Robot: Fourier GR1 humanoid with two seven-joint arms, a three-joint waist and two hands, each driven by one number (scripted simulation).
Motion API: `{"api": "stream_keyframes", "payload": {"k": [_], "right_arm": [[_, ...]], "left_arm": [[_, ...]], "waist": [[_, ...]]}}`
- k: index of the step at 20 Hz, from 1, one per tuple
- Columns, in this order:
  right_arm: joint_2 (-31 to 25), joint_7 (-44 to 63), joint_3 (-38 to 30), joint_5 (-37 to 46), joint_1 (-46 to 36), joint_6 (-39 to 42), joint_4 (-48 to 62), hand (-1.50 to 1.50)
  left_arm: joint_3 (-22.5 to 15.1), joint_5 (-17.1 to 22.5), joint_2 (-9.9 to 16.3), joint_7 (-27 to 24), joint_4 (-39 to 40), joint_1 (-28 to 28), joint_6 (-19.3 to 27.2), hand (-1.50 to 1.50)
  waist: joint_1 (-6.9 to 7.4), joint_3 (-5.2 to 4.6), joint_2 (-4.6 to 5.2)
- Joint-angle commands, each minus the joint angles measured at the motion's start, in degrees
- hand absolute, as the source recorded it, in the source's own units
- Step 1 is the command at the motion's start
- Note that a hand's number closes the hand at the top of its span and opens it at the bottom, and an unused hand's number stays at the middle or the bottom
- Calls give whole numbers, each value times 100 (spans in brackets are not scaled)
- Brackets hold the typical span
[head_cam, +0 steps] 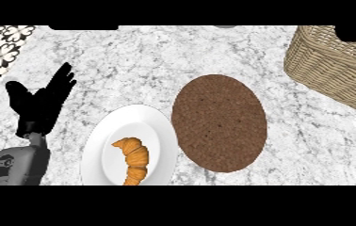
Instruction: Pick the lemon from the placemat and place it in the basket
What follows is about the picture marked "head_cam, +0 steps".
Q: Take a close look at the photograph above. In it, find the tan wicker basket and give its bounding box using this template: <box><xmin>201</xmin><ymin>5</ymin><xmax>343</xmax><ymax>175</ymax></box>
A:
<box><xmin>283</xmin><ymin>25</ymin><xmax>356</xmax><ymax>109</ymax></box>

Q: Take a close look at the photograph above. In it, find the white oval plate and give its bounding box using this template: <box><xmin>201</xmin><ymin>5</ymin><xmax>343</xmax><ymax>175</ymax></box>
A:
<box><xmin>80</xmin><ymin>104</ymin><xmax>179</xmax><ymax>186</ymax></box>

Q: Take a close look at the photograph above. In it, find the black appliance corner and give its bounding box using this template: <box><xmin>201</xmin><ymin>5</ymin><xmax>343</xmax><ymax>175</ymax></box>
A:
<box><xmin>334</xmin><ymin>25</ymin><xmax>356</xmax><ymax>43</ymax></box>

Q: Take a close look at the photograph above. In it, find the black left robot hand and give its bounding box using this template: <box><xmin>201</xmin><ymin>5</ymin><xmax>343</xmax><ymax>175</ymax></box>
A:
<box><xmin>5</xmin><ymin>61</ymin><xmax>79</xmax><ymax>139</ymax></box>

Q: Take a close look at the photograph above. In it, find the golden croissant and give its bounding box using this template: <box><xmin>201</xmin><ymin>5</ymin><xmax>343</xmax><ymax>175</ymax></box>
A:
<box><xmin>111</xmin><ymin>137</ymin><xmax>151</xmax><ymax>186</ymax></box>

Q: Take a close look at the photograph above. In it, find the black and white patterned cloth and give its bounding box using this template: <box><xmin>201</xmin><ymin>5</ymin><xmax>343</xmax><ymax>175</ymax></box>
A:
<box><xmin>0</xmin><ymin>25</ymin><xmax>36</xmax><ymax>77</ymax></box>

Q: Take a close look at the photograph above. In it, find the black flat object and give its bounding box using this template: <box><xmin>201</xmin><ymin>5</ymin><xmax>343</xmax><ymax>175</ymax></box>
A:
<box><xmin>48</xmin><ymin>25</ymin><xmax>120</xmax><ymax>31</ymax></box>

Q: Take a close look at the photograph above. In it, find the brown oval placemat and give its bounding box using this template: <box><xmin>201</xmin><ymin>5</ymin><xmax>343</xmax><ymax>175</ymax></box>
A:
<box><xmin>170</xmin><ymin>73</ymin><xmax>269</xmax><ymax>173</ymax></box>

